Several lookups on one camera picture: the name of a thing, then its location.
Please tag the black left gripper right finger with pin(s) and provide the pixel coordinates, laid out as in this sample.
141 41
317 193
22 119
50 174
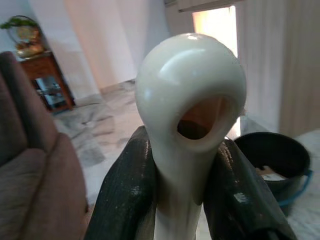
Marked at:
237 205

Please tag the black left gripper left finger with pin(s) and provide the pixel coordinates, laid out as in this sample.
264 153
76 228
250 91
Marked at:
125 195

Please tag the brown fabric sofa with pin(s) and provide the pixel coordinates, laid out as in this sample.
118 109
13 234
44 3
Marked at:
30 175

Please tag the dark wooden side cabinet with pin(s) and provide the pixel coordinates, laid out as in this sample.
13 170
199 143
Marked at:
47 75

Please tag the gold ornament with green plant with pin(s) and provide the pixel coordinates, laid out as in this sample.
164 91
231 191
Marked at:
25 37

